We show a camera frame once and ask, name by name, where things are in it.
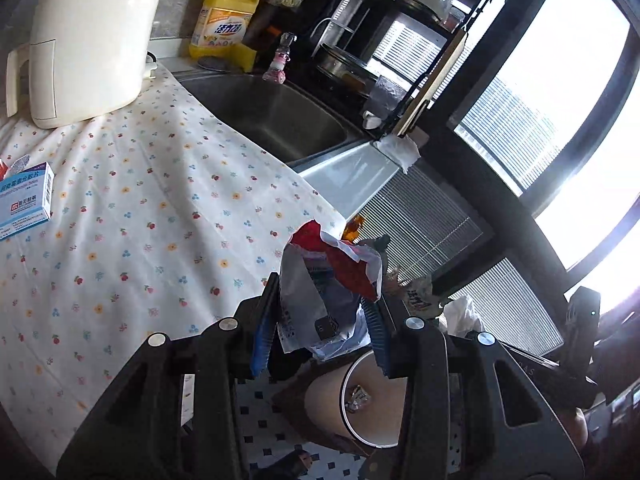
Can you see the orange spray bottle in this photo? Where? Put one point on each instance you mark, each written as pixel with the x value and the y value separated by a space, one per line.
pixel 352 229

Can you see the white cloth on counter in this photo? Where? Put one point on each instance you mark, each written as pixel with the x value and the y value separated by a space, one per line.
pixel 402 151

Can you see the detergent refill pouch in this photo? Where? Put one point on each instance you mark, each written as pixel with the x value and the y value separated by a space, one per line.
pixel 419 299

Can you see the red white snack bag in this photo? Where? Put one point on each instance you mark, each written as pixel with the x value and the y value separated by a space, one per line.
pixel 324 284

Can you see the floral white tablecloth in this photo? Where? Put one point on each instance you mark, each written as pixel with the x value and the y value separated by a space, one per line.
pixel 164 219

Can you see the cream air fryer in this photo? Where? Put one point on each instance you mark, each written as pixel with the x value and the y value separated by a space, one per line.
pixel 85 58

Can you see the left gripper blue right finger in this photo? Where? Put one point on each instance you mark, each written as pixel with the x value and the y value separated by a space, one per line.
pixel 379 335

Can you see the person's right hand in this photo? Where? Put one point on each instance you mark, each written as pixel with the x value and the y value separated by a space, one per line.
pixel 575 424

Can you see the white tissue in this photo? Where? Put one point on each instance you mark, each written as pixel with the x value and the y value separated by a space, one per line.
pixel 461 317

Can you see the black dish rack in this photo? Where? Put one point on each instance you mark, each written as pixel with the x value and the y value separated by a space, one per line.
pixel 359 44

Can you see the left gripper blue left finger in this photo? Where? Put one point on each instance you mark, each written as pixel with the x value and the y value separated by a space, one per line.
pixel 267 319

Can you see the wooden cutting board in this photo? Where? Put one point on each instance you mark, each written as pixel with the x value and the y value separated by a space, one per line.
pixel 423 89

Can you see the small pink bottle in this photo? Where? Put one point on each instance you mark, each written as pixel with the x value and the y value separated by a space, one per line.
pixel 276 69

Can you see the crumpled foil wrapper in bin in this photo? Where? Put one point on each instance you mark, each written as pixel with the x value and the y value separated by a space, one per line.
pixel 356 399

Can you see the yellow dish soap bottle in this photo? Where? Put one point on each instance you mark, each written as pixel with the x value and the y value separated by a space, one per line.
pixel 221 25

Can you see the stainless steel sink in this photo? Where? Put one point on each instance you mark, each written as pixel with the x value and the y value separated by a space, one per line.
pixel 282 120

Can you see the white round trash bin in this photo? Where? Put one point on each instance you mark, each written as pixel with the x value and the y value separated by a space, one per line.
pixel 379 424

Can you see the blue white medicine box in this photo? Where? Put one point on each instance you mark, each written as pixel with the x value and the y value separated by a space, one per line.
pixel 25 199

